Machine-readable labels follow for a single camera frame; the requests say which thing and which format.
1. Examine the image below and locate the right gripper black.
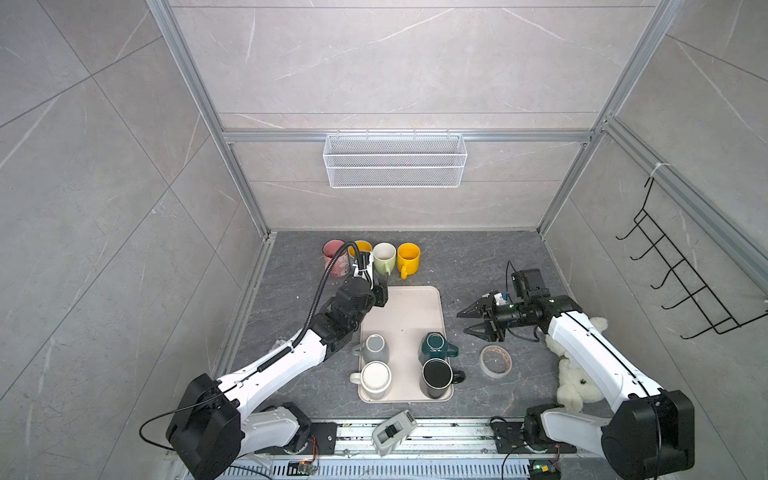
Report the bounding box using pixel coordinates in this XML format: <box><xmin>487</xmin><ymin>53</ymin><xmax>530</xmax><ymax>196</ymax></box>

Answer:
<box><xmin>457</xmin><ymin>294</ymin><xmax>529</xmax><ymax>341</ymax></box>

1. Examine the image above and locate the pink patterned mug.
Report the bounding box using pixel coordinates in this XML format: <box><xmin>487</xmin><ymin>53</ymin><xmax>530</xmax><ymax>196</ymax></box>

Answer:
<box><xmin>322</xmin><ymin>239</ymin><xmax>349</xmax><ymax>278</ymax></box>

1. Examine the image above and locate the light green mug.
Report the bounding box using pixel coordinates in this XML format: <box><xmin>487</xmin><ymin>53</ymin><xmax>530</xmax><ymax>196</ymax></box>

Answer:
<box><xmin>371</xmin><ymin>242</ymin><xmax>397</xmax><ymax>276</ymax></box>

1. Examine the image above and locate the blue butterfly mug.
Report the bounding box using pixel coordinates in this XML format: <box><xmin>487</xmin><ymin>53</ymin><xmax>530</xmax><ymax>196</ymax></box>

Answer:
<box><xmin>347</xmin><ymin>240</ymin><xmax>373</xmax><ymax>256</ymax></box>

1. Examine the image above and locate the dark green mug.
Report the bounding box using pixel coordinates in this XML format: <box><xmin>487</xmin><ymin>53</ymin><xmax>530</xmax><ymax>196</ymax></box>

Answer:
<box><xmin>418</xmin><ymin>331</ymin><xmax>459</xmax><ymax>364</ymax></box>

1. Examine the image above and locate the yellow mug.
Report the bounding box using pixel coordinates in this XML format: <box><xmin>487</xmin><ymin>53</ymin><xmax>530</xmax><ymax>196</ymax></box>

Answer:
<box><xmin>397</xmin><ymin>243</ymin><xmax>421</xmax><ymax>280</ymax></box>

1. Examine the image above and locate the black mug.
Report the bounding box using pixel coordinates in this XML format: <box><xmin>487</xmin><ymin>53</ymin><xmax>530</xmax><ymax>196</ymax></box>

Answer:
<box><xmin>420</xmin><ymin>358</ymin><xmax>466</xmax><ymax>399</ymax></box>

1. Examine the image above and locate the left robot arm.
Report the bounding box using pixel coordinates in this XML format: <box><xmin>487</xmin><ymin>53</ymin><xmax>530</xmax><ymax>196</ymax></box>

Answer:
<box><xmin>163</xmin><ymin>242</ymin><xmax>388</xmax><ymax>479</ymax></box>

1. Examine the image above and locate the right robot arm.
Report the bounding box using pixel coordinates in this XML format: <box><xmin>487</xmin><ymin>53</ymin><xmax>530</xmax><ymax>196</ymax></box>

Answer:
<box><xmin>458</xmin><ymin>269</ymin><xmax>695</xmax><ymax>479</ymax></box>

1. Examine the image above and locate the grey mug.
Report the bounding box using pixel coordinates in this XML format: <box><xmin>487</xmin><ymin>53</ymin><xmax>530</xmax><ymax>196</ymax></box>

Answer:
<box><xmin>352</xmin><ymin>333</ymin><xmax>390</xmax><ymax>364</ymax></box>

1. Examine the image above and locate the white mug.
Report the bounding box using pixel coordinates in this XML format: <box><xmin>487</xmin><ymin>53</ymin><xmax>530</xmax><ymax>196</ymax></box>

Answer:
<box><xmin>349</xmin><ymin>361</ymin><xmax>392</xmax><ymax>401</ymax></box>

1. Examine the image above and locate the tape roll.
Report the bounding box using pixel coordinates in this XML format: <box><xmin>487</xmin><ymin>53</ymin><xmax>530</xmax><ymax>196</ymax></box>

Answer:
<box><xmin>479</xmin><ymin>345</ymin><xmax>513</xmax><ymax>379</ymax></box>

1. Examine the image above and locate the beige plastic tray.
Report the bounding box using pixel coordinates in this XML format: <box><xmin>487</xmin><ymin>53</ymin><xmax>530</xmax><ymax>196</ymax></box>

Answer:
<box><xmin>358</xmin><ymin>286</ymin><xmax>446</xmax><ymax>404</ymax></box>

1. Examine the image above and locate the white teddy bear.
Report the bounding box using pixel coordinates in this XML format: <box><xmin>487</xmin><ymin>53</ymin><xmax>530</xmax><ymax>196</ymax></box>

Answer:
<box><xmin>545</xmin><ymin>334</ymin><xmax>605</xmax><ymax>412</ymax></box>

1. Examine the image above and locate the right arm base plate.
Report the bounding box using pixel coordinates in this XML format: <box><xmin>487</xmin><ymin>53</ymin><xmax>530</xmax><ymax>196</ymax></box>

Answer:
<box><xmin>489</xmin><ymin>417</ymin><xmax>578</xmax><ymax>455</ymax></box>

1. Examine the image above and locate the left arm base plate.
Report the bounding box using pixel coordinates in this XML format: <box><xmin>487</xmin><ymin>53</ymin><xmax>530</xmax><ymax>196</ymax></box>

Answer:
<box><xmin>283</xmin><ymin>422</ymin><xmax>338</xmax><ymax>455</ymax></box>

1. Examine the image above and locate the grey camera box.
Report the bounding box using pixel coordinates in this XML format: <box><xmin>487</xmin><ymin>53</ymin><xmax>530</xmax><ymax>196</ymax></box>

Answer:
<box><xmin>371</xmin><ymin>410</ymin><xmax>418</xmax><ymax>457</ymax></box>

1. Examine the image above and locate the white wire mesh basket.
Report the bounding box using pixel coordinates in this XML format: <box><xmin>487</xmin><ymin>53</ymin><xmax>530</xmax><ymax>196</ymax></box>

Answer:
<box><xmin>323</xmin><ymin>133</ymin><xmax>468</xmax><ymax>189</ymax></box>

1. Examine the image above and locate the black wire hook rack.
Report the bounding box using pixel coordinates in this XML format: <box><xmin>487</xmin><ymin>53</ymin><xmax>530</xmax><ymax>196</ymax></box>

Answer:
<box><xmin>615</xmin><ymin>178</ymin><xmax>767</xmax><ymax>340</ymax></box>

